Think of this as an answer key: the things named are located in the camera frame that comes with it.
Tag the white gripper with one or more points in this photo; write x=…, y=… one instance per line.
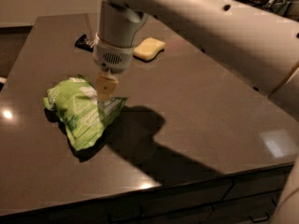
x=112, y=59

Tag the yellow sponge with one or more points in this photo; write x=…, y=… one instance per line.
x=148, y=49

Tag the green rice chip bag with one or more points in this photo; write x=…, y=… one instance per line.
x=74, y=102

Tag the black snack bar wrapper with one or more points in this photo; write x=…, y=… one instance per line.
x=84, y=43

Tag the dark cabinet drawers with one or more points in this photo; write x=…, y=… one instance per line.
x=229, y=199

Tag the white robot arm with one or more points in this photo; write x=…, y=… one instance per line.
x=260, y=47

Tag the black drawer handle lower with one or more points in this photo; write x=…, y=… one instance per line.
x=259, y=220

